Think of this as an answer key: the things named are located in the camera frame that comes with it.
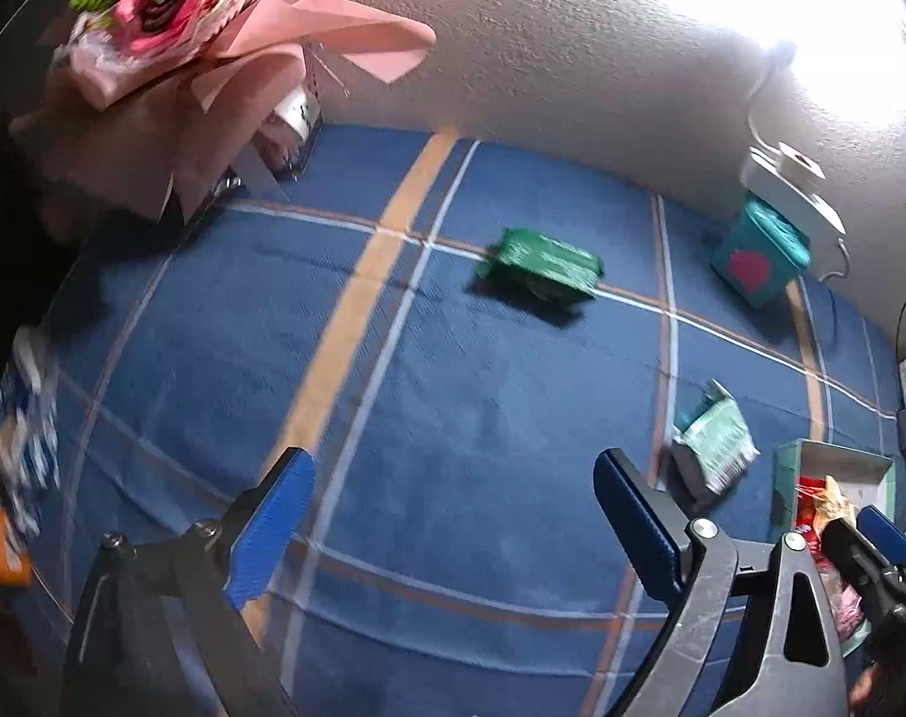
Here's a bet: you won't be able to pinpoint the white power strip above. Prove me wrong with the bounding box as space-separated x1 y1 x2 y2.
738 142 846 236

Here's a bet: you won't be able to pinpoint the blue plaid bedsheet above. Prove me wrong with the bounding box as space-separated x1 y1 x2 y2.
0 123 906 717

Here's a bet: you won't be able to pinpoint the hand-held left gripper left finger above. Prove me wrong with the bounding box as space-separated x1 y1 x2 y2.
60 448 317 717

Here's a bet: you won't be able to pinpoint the blue white printed packets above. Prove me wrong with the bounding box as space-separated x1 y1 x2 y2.
0 324 62 531

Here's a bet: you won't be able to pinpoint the light green snack packet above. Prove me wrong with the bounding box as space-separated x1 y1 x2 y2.
668 379 760 515

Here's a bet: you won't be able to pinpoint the teal tin with pink hearts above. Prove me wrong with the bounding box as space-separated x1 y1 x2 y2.
709 192 813 309

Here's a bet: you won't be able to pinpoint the white gooseneck plug lamp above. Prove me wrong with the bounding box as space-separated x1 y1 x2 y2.
748 41 828 180

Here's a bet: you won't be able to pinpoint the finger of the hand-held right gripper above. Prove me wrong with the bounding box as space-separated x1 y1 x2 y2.
858 505 906 599
822 519 906 629

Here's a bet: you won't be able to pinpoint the white power cable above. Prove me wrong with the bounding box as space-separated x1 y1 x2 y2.
819 235 853 281

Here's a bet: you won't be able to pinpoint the pink flower bouquet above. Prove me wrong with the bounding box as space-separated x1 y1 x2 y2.
8 0 437 240

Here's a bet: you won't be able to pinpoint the dark silver gift box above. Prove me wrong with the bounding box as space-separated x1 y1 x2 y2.
255 45 326 180

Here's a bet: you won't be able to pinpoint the teal cardboard tray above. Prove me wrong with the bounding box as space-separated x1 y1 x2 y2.
773 439 902 647

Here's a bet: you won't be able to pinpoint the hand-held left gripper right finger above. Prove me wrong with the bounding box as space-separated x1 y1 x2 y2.
593 448 850 717

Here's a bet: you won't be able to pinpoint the dark green snack packet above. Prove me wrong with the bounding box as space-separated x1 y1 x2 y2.
474 228 605 307

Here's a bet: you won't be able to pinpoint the clear bun packet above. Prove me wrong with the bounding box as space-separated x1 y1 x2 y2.
815 474 861 539

